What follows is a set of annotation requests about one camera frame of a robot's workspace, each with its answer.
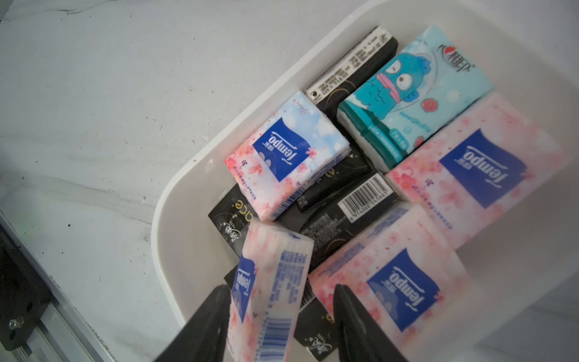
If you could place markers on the black tissue pack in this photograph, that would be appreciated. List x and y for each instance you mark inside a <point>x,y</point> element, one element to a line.
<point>345,76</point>
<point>231,216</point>
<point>351,168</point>

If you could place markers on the teal cartoon tissue pack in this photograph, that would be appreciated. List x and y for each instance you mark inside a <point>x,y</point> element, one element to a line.
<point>410,98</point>

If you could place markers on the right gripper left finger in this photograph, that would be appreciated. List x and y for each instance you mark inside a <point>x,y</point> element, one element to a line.
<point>203,338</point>

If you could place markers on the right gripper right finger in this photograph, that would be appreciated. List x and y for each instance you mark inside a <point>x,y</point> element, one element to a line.
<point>360,338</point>

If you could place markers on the pink Tempo tissue pack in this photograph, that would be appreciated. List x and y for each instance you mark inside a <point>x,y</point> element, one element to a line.
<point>476,168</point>
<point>286,156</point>
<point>402,270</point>
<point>267,292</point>

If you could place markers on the aluminium mounting rail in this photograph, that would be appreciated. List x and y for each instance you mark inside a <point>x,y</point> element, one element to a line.
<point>38,323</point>

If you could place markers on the black tissue pack barcode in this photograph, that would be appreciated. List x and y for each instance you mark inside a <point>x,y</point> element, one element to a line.
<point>342,217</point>

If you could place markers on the white storage box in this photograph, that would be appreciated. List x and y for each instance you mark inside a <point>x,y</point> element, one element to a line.
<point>530,51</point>

